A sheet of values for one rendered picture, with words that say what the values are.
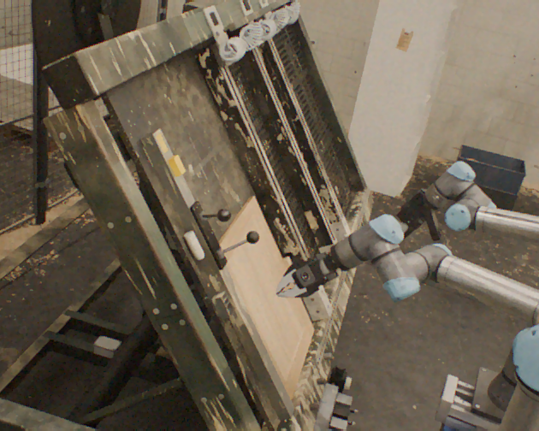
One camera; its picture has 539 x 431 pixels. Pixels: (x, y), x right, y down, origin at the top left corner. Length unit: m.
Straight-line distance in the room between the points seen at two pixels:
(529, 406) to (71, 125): 1.12
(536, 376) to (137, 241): 0.90
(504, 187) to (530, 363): 4.94
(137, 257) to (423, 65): 4.33
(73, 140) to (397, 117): 4.46
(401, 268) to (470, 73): 5.60
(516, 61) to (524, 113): 0.53
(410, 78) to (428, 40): 0.34
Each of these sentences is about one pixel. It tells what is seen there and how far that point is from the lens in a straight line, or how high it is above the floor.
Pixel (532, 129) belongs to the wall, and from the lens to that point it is 7.10.
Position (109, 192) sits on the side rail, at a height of 1.63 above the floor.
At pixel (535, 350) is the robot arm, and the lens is 1.31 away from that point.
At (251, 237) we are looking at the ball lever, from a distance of 1.80.
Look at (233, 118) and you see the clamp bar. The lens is 2.22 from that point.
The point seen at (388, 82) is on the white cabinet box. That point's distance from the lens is 5.71.
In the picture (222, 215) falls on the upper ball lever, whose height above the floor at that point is 1.54.
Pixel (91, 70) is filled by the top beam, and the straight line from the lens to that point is 1.48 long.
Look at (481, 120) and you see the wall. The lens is 7.10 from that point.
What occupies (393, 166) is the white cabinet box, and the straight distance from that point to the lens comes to 5.88.
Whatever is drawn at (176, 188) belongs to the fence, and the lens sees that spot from 1.74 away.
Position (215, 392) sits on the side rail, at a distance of 1.73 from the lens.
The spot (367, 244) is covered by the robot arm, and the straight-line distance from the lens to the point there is 1.51.
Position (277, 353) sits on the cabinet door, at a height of 1.01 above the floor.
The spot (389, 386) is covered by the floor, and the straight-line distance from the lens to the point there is 3.72.
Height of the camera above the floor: 2.31
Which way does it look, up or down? 27 degrees down
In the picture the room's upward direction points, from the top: 11 degrees clockwise
